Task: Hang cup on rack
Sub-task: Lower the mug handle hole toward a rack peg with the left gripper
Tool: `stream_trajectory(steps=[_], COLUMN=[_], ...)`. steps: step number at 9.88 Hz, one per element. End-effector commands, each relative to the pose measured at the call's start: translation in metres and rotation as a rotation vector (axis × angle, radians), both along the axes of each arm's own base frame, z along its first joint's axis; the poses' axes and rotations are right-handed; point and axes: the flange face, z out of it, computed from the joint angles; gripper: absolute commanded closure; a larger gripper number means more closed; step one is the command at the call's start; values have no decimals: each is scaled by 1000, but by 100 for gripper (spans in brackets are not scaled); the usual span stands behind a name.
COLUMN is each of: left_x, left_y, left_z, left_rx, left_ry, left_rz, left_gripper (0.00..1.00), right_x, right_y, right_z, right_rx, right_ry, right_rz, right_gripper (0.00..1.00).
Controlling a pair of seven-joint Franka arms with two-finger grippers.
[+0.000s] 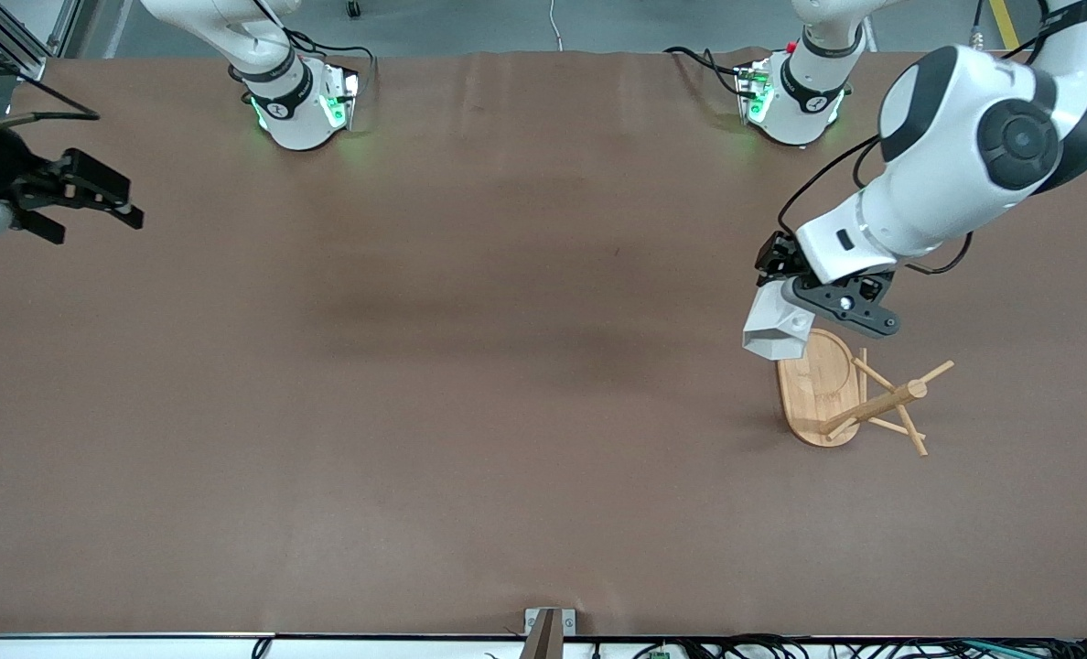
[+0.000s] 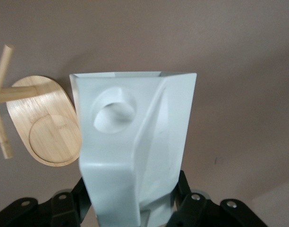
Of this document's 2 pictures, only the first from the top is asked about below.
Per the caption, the brown table cover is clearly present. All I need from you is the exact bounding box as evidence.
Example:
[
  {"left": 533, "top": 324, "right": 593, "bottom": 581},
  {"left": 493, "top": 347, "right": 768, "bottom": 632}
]
[{"left": 0, "top": 50, "right": 1087, "bottom": 638}]

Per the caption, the black left arm base cable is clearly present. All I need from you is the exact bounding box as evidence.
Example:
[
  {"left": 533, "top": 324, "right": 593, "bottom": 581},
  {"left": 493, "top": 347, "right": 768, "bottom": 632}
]
[{"left": 664, "top": 44, "right": 750, "bottom": 97}]

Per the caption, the wooden cup rack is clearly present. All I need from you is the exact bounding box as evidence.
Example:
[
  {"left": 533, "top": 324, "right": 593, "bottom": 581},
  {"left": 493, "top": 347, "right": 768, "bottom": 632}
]
[{"left": 776, "top": 329, "right": 955, "bottom": 458}]

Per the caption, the aluminium frame profile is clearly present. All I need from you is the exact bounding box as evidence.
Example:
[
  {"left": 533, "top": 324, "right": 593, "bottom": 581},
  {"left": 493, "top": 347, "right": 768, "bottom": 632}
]
[{"left": 0, "top": 0, "right": 84, "bottom": 83}]

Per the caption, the white faceted cup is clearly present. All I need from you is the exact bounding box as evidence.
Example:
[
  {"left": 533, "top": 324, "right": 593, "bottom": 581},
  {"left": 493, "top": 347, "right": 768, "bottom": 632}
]
[{"left": 742, "top": 279, "right": 816, "bottom": 362}]

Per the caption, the black arm base cable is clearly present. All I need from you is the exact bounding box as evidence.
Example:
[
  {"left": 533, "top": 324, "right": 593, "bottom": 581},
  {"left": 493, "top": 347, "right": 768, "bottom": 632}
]
[
  {"left": 664, "top": 44, "right": 750, "bottom": 97},
  {"left": 283, "top": 27, "right": 378, "bottom": 88}
]

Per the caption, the black cable tangle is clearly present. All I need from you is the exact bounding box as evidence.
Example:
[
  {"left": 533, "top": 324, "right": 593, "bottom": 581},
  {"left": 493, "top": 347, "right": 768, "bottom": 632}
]
[{"left": 630, "top": 633, "right": 1087, "bottom": 659}]

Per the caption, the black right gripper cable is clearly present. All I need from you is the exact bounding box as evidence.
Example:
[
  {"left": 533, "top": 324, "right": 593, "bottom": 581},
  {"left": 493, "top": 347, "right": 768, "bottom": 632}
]
[{"left": 0, "top": 27, "right": 102, "bottom": 124}]

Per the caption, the black right arm base cable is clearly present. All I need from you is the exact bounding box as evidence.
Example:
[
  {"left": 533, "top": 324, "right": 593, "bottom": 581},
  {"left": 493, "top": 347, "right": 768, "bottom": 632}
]
[{"left": 283, "top": 27, "right": 378, "bottom": 88}]

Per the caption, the grey metal camera bracket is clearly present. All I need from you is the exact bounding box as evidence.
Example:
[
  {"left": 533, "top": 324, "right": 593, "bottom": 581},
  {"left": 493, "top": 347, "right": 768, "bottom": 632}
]
[{"left": 523, "top": 608, "right": 577, "bottom": 659}]

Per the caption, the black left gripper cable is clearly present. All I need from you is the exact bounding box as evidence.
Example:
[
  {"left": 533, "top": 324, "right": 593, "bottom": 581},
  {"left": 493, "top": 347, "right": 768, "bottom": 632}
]
[{"left": 777, "top": 135, "right": 975, "bottom": 276}]

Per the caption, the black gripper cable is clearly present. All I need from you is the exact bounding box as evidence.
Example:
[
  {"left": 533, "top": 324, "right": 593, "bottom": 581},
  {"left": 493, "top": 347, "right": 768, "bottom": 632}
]
[
  {"left": 777, "top": 135, "right": 975, "bottom": 276},
  {"left": 0, "top": 27, "right": 102, "bottom": 124}
]

